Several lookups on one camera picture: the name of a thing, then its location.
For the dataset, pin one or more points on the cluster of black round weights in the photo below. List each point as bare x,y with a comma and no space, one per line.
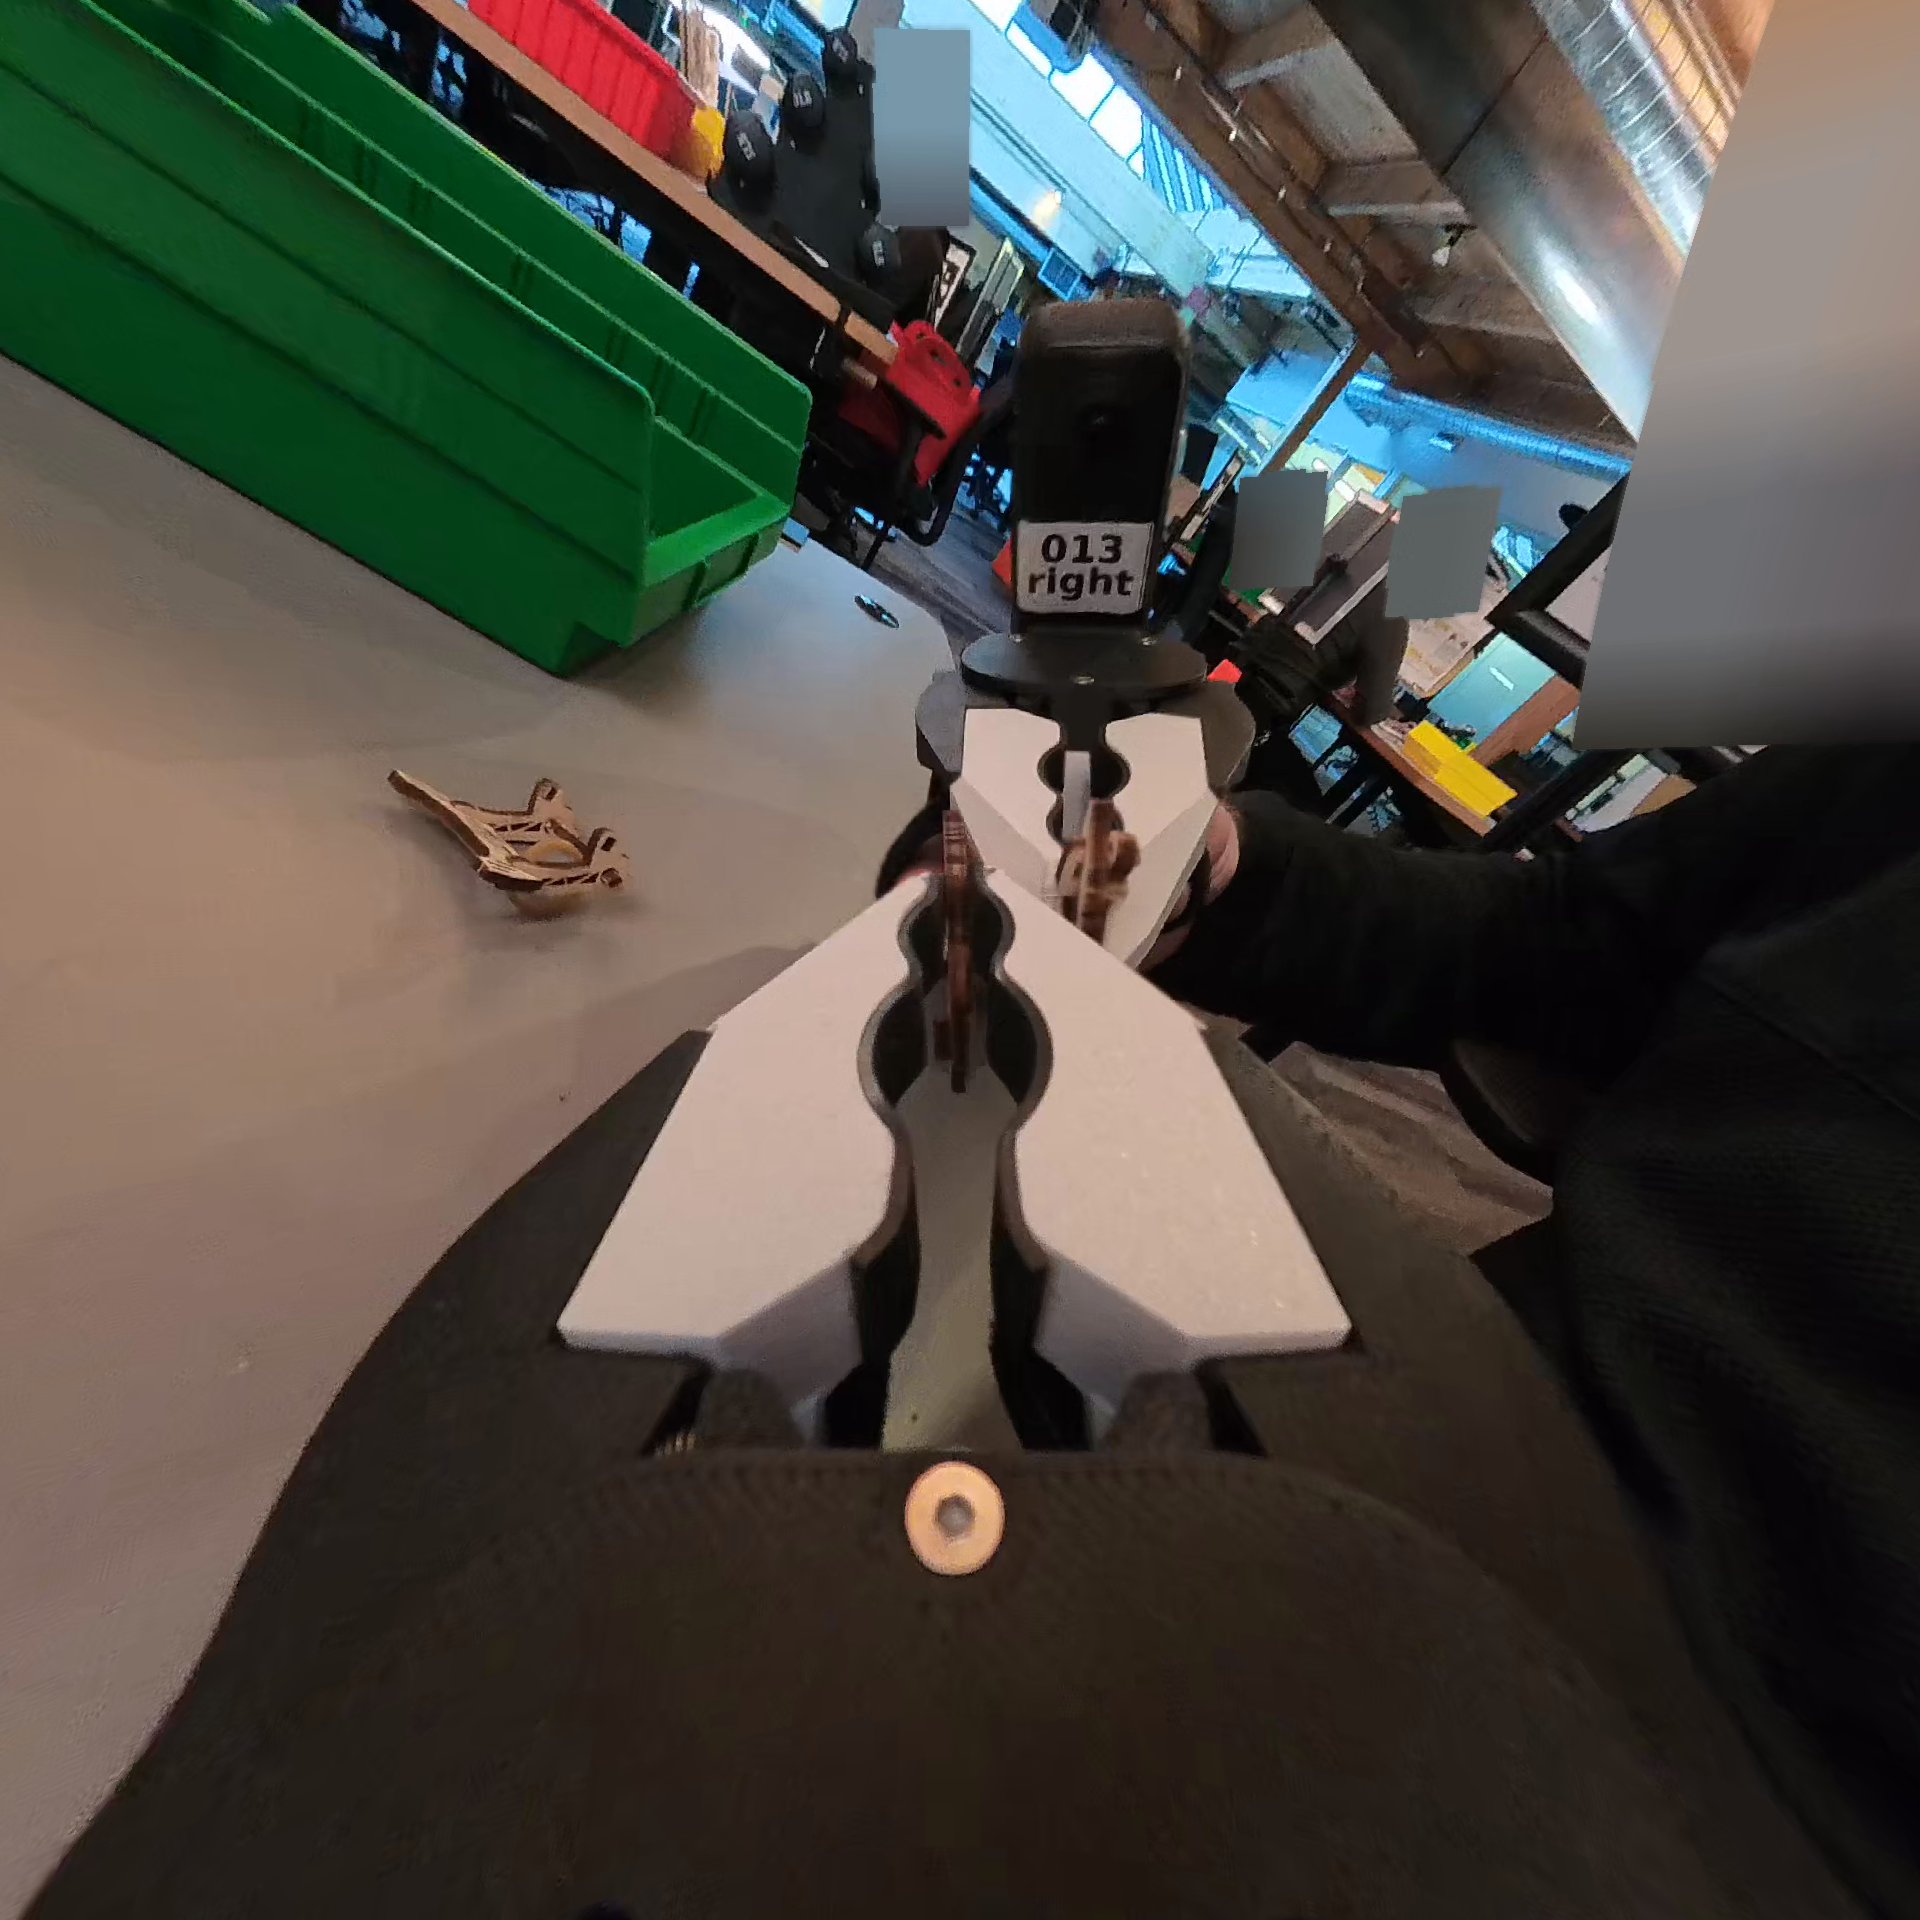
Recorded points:
809,165

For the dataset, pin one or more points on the yellow storage bin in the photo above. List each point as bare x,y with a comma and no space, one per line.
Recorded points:
1463,773

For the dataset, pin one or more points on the person's right hand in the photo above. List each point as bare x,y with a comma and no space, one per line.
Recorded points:
1224,855

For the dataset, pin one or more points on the small wooden cross part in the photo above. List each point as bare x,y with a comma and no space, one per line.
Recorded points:
960,974

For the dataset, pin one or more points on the wooden workbench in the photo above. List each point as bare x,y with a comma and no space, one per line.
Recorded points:
675,196

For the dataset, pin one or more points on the person's right forearm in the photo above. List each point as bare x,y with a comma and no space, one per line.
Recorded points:
1379,931

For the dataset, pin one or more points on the wooden gear-shaped part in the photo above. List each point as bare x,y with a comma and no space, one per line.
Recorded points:
1104,864

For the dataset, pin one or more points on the small yellow bin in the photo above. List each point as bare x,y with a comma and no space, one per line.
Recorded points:
706,143

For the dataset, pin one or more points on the wooden lattice assembly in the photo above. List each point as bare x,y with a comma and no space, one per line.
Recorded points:
518,864

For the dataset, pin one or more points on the stacked green plastic bins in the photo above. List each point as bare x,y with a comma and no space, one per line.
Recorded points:
373,299

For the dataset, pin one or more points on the red chair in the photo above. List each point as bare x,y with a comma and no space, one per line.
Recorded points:
914,375

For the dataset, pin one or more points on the red plastic bin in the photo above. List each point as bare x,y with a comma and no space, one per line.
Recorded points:
585,54

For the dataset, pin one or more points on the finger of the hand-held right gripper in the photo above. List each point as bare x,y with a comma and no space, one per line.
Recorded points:
1179,811
997,780

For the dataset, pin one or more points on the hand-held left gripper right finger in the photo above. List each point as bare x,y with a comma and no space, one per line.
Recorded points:
1185,1202

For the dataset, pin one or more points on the silver ventilation duct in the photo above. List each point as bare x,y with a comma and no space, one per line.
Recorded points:
1574,150

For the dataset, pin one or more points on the person's black clothing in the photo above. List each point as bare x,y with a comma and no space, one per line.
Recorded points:
1723,1276

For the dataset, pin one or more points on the black framed white sign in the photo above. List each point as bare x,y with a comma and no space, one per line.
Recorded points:
1544,602

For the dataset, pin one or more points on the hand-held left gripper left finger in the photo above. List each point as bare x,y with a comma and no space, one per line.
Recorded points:
719,1186

